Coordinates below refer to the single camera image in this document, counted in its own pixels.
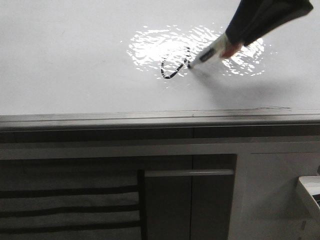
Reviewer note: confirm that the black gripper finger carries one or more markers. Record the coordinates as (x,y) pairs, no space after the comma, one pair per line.
(245,14)
(275,15)

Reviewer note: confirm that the white whiteboard marker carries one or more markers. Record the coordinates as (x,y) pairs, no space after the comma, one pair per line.
(217,48)

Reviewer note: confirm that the white whiteboard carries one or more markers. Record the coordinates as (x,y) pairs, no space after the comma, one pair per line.
(108,56)

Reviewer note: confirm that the red marker holder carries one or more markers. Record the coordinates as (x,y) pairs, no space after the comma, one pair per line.
(230,50)

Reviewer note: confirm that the white tray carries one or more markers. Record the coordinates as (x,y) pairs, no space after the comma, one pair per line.
(308,189)

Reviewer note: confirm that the dark slatted chair back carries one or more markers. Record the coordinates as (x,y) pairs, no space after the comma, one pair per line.
(70,202)

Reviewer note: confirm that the dark cabinet with handle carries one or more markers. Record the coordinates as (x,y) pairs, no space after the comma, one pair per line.
(190,197)

